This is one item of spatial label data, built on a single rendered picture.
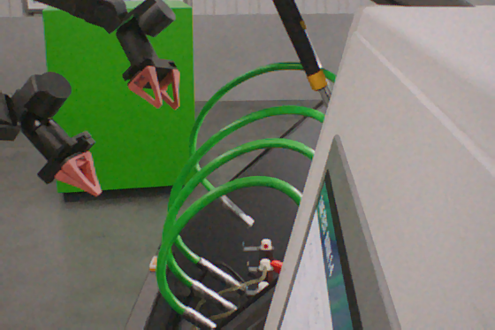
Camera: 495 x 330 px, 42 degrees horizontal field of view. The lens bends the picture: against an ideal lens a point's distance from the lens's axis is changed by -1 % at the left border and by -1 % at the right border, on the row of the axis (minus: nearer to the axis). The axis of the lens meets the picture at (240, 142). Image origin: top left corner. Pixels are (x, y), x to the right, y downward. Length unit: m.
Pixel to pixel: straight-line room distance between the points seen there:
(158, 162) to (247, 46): 3.32
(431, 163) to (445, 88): 0.05
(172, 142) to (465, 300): 4.26
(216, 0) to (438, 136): 7.23
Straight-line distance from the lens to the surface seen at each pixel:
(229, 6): 7.55
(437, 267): 0.27
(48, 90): 1.13
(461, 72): 0.32
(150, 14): 1.35
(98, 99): 4.38
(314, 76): 0.74
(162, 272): 0.93
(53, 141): 1.17
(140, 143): 4.45
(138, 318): 1.27
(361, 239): 0.38
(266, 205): 1.47
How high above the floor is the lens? 1.59
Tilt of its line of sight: 16 degrees down
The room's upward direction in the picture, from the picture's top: straight up
